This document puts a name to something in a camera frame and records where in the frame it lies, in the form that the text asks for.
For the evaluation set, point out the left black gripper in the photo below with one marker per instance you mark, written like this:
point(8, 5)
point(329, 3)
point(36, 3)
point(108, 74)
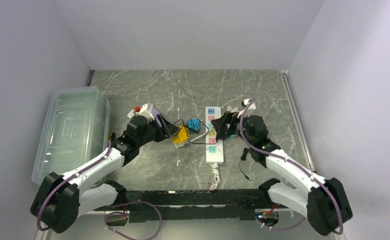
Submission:
point(166, 131)

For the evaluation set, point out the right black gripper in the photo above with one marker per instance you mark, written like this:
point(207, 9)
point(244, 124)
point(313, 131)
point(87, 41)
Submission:
point(232, 118)

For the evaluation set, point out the yellow cube socket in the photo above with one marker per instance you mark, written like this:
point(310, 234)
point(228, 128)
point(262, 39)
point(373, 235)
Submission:
point(181, 136)

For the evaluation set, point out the blue cube socket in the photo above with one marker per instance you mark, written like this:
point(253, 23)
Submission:
point(194, 125)

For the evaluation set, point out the white long power strip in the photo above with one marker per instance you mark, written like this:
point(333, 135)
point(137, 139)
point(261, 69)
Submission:
point(214, 147)

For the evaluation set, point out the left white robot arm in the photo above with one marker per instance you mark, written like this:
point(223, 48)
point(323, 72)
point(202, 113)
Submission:
point(62, 198)

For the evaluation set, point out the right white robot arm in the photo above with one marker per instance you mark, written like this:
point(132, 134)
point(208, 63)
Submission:
point(321, 201)

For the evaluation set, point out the purple flat box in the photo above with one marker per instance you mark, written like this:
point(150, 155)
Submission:
point(157, 116)

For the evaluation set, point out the small white power strip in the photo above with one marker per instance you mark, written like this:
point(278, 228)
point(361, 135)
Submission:
point(131, 114)

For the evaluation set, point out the clear plastic storage bin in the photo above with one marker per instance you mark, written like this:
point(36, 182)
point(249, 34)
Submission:
point(76, 129)

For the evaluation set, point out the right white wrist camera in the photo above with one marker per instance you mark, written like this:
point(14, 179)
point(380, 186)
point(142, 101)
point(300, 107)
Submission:
point(249, 107)

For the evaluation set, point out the black base frame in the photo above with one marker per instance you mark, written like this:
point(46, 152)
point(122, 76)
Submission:
point(242, 204)

